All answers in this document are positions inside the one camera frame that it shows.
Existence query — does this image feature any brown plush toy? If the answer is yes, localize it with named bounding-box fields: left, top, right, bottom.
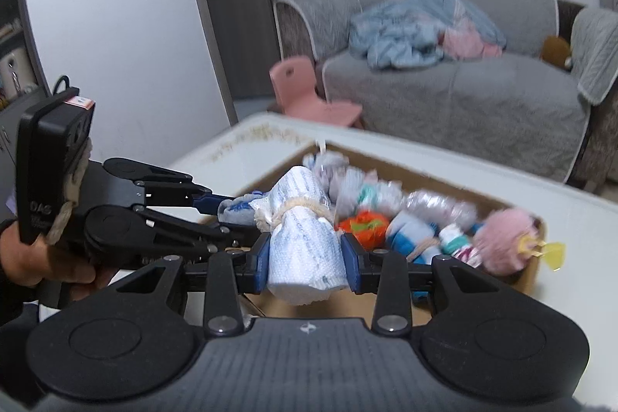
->
left=540, top=36, right=575, bottom=70

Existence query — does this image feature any grey sofa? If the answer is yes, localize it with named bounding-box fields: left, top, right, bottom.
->
left=273, top=0, right=618, bottom=193

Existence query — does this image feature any grey blue sock bundle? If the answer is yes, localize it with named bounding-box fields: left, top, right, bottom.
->
left=217, top=190, right=272, bottom=227

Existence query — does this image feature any pink cloth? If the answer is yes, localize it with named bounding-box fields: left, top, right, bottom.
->
left=441, top=19, right=503, bottom=60

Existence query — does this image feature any grey door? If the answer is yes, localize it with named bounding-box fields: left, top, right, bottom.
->
left=181, top=0, right=295, bottom=102

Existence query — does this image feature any orange sock bundle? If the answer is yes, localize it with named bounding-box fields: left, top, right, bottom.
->
left=335, top=210, right=391, bottom=249

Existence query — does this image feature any grey quilted armrest cover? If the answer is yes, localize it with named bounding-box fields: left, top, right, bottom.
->
left=570, top=7, right=618, bottom=105

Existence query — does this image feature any clear bagged pale sock bundle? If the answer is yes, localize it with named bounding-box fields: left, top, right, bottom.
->
left=401, top=190, right=479, bottom=227

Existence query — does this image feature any pink fluffy sock bundle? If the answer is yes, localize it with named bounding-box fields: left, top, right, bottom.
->
left=473, top=207, right=566, bottom=276

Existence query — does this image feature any white pink green sock bundle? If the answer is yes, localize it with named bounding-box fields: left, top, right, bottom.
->
left=439, top=223, right=484, bottom=268

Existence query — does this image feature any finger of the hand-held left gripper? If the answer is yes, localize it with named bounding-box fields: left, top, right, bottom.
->
left=104, top=158, right=233, bottom=213
left=140, top=208, right=264, bottom=259

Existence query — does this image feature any white blue bagged sock bundle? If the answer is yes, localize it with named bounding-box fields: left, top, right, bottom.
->
left=303, top=151, right=349, bottom=201

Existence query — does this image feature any grey shelving unit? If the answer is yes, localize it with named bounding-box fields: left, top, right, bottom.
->
left=0, top=0, right=49, bottom=114

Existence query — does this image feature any white dotted sock bundle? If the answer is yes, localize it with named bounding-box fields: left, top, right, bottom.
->
left=253, top=166, right=349, bottom=307

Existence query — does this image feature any white teal bagged sock bundle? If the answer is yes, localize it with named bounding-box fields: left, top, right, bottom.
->
left=335, top=168, right=404, bottom=220

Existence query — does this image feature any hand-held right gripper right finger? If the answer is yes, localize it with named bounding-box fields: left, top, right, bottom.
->
left=340, top=232, right=489, bottom=337

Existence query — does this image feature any person's left hand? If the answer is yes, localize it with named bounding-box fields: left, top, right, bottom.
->
left=0, top=227, right=111, bottom=298

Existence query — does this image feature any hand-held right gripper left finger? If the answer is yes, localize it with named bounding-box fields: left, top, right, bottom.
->
left=116, top=232, right=272, bottom=338

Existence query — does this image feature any pink plastic chair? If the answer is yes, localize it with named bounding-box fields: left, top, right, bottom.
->
left=268, top=57, right=364, bottom=128

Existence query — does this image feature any shallow cardboard box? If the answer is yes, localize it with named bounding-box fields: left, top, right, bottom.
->
left=198, top=142, right=549, bottom=331

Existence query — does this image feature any light blue blanket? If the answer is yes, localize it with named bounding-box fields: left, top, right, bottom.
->
left=348, top=0, right=508, bottom=70

